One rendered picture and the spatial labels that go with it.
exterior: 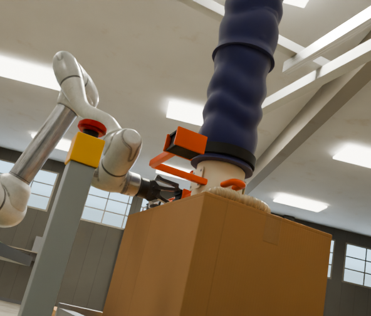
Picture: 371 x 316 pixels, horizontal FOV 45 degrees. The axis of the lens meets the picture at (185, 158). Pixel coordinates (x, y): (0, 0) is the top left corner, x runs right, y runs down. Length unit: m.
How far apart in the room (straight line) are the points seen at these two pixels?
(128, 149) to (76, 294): 11.42
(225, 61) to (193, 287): 0.89
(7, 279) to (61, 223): 12.18
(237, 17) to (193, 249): 0.97
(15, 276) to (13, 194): 11.21
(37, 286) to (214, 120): 0.83
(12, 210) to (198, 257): 1.09
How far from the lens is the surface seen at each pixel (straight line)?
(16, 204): 1.99
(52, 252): 1.02
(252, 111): 1.59
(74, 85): 1.92
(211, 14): 4.30
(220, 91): 1.61
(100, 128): 1.09
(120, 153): 1.53
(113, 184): 1.65
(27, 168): 2.02
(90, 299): 12.82
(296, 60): 4.55
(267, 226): 1.18
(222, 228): 1.11
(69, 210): 1.04
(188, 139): 1.16
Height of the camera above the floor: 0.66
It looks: 19 degrees up
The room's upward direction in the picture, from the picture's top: 13 degrees clockwise
